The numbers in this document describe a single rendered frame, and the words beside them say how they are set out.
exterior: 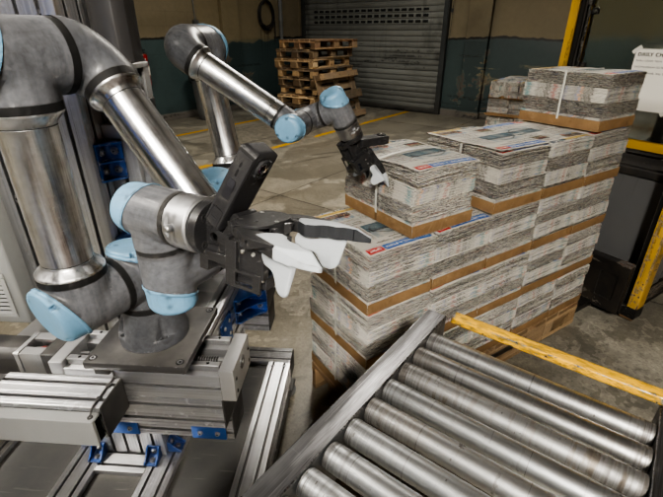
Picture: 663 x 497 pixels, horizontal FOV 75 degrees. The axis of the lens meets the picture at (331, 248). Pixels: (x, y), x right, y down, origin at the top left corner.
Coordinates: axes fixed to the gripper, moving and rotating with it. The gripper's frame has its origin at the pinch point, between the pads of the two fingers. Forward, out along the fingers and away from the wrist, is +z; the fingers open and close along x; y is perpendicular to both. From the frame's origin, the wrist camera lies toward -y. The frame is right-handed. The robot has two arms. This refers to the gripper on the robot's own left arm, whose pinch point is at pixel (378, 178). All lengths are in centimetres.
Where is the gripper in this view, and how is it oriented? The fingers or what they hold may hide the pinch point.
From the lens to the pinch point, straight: 150.3
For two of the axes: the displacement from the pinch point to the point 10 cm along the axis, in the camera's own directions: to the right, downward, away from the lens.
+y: -7.3, 6.6, -2.0
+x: 5.4, 3.8, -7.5
